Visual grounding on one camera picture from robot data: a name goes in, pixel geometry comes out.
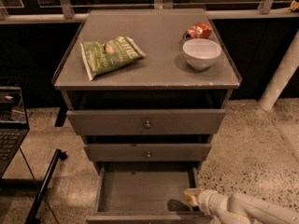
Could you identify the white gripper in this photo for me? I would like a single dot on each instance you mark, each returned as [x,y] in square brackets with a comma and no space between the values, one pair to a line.
[205,200]

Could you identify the grey bottom drawer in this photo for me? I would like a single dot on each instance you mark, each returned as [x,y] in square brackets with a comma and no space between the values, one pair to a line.
[146,193]

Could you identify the grey drawer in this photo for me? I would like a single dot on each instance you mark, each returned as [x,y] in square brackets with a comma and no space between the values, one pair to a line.
[146,122]
[146,193]
[147,152]

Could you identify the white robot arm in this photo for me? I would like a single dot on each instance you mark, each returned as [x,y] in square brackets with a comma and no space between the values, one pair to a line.
[239,208]

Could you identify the grey top drawer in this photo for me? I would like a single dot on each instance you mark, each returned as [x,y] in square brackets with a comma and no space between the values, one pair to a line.
[146,122]

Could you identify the grey middle drawer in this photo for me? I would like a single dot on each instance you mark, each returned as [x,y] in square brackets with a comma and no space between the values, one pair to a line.
[147,152]

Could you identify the grey drawer cabinet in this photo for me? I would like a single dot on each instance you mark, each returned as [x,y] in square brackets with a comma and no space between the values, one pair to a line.
[163,80]

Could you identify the white bowl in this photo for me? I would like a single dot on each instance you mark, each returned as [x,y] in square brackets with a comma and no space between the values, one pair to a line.
[201,53]

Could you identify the black stand leg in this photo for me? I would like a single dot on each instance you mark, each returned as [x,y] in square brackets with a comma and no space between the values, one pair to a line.
[42,188]

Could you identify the crushed red soda can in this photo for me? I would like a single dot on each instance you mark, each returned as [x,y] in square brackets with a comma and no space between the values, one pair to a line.
[199,30]

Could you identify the white diagonal pipe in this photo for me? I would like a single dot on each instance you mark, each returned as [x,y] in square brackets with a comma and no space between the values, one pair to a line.
[286,69]

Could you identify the green chip bag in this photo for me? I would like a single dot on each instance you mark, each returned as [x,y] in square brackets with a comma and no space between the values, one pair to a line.
[100,58]

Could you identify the black laptop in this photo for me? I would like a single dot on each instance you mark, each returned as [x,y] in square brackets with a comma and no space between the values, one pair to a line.
[14,123]

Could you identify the metal railing frame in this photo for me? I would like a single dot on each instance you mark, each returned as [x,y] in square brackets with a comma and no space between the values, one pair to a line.
[37,11]

